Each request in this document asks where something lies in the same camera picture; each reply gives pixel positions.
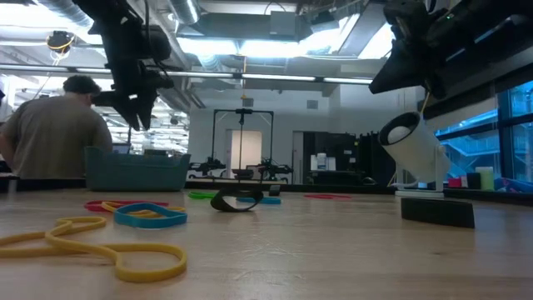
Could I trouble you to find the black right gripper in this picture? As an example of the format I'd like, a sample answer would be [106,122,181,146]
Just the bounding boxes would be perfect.
[368,0,476,101]

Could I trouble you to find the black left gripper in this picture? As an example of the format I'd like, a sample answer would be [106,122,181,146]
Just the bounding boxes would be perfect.
[91,56,176,132]

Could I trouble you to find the teal plastic bin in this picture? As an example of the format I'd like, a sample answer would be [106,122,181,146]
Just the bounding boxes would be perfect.
[83,145,192,193]

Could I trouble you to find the red rubber band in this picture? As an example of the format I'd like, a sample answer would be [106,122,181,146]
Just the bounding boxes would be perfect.
[302,192,353,201]
[83,199,171,213]

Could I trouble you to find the blue rubber band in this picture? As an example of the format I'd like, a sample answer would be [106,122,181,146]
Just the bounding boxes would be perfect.
[112,202,189,230]
[235,195,282,206]

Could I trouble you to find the person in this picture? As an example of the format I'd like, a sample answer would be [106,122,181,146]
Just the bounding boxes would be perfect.
[0,73,114,181]

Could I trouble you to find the black cabinet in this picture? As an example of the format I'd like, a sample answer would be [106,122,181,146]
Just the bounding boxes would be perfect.
[301,131,396,186]

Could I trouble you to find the small black box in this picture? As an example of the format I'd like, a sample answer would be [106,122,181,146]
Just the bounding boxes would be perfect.
[466,171,483,191]

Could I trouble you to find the white door panel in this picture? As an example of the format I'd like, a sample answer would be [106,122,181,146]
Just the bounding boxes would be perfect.
[226,128,264,181]

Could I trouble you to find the green and white cup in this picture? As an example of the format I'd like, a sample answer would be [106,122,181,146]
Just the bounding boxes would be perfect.
[475,166,496,192]

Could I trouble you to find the black oval clip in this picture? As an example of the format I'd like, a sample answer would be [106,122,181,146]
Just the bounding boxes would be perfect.
[209,187,265,213]

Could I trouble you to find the white container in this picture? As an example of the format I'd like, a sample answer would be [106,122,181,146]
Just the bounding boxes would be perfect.
[310,152,336,173]

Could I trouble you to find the ceiling light strip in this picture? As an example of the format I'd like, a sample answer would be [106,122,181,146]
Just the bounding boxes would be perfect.
[0,62,376,84]

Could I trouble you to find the blue plastic sheet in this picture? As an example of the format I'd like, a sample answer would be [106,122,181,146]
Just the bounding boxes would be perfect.
[494,176,533,194]

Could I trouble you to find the grey ceiling unit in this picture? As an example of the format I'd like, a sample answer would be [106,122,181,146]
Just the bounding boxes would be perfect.
[268,9,298,38]

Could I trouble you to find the black background station frame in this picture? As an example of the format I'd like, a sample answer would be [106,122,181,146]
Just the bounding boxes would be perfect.
[211,107,276,184]

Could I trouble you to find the black yellow cable reel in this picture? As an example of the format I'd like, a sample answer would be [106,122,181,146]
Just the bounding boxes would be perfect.
[45,29,77,54]

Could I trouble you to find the silver ceiling duct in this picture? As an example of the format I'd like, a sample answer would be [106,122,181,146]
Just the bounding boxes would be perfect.
[164,0,202,27]

